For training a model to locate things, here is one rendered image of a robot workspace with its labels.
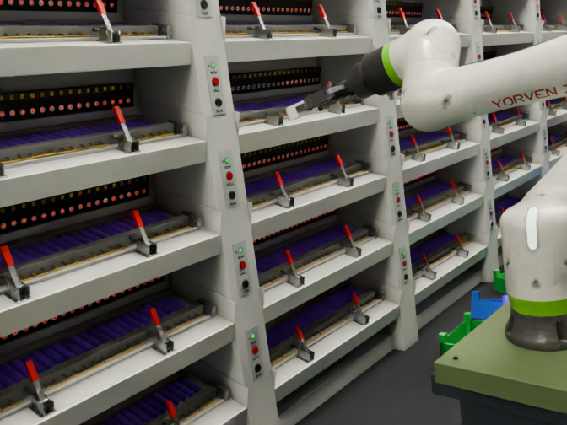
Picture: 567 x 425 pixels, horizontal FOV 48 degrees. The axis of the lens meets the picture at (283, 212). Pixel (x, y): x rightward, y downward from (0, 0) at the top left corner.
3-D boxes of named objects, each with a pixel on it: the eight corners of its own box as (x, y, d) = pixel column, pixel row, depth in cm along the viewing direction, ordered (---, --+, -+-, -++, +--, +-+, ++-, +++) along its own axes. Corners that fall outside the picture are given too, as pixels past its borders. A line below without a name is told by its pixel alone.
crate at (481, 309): (506, 314, 216) (507, 291, 217) (569, 322, 204) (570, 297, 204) (470, 317, 193) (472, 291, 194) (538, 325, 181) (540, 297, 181)
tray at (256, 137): (377, 123, 187) (381, 90, 183) (236, 154, 141) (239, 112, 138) (321, 110, 198) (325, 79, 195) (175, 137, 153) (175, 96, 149)
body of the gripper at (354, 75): (367, 94, 131) (332, 110, 137) (388, 91, 137) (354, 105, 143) (355, 59, 130) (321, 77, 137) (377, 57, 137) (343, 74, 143)
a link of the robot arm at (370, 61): (397, 39, 133) (375, 40, 126) (415, 92, 133) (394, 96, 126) (375, 51, 137) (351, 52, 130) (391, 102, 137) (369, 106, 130)
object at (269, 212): (384, 190, 190) (391, 145, 186) (249, 242, 145) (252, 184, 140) (328, 174, 202) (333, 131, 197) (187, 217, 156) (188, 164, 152)
